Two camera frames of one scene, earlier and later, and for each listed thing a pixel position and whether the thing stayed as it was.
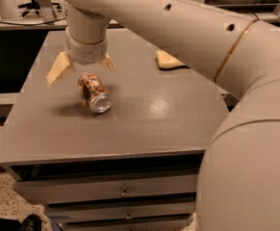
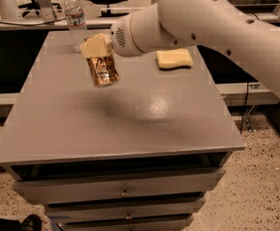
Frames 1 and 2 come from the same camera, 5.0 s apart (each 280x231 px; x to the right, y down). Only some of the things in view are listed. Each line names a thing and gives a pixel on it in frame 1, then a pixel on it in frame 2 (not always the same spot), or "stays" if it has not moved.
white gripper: (86, 52) -> (120, 38)
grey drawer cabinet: (109, 150) stays
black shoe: (31, 222) stays
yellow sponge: (167, 62) stays
